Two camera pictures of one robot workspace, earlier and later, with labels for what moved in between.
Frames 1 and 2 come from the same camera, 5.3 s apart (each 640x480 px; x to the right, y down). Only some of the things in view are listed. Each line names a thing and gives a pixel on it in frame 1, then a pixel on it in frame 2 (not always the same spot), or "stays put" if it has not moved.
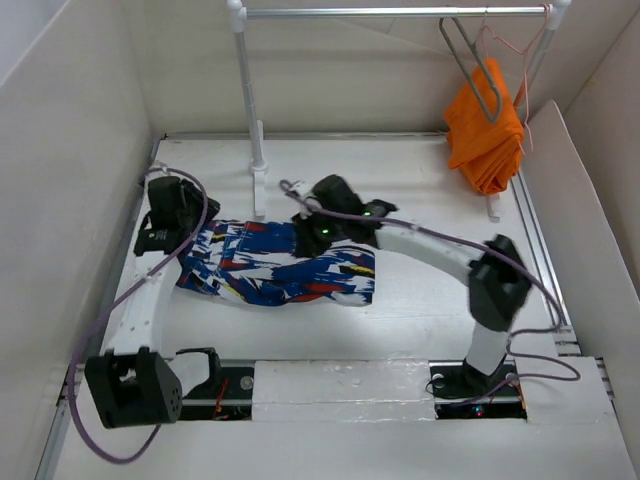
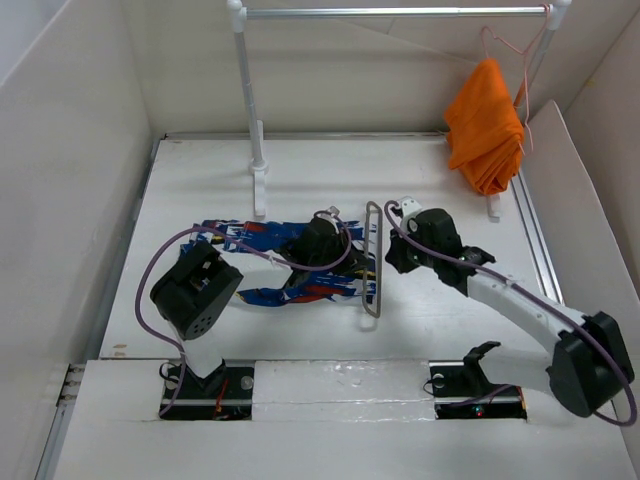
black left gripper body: x=193 y=213 → x=334 y=250
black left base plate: x=226 y=395 stays put
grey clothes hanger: x=479 y=62 → x=373 y=205
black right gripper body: x=318 y=231 → x=406 y=259
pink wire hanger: x=525 y=62 stays put
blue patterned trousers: x=262 y=264 stays put
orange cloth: x=484 y=129 stays put
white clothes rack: x=555 y=11 stays put
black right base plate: x=464 y=393 stays put
